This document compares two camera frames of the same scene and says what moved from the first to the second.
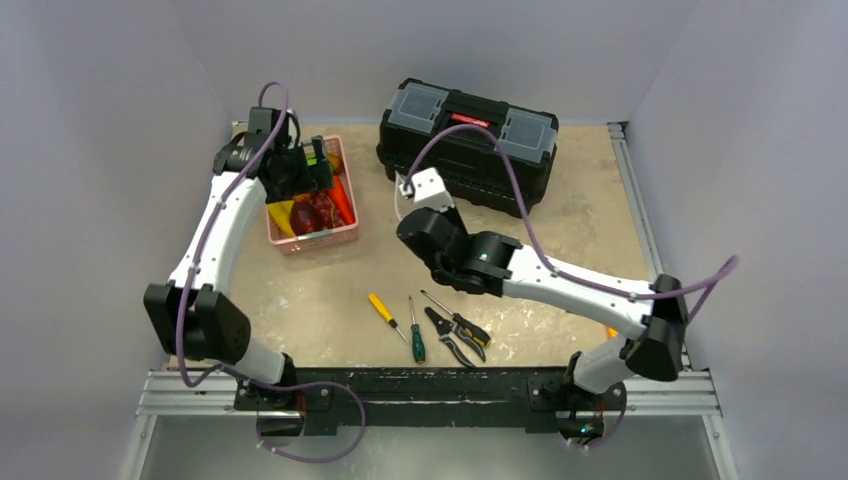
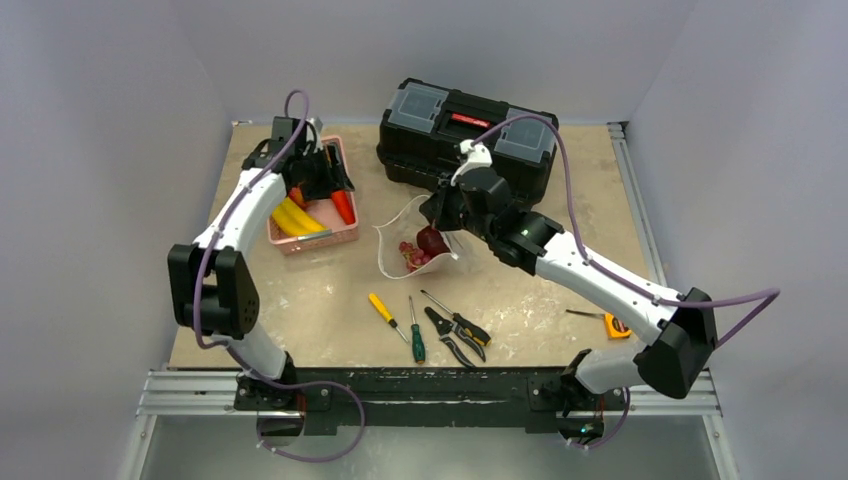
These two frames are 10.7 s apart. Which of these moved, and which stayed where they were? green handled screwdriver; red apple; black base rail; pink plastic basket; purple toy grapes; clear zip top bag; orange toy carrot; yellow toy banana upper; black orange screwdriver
Moved: purple toy grapes; red apple; clear zip top bag
Stayed: pink plastic basket; black base rail; green handled screwdriver; yellow toy banana upper; orange toy carrot; black orange screwdriver
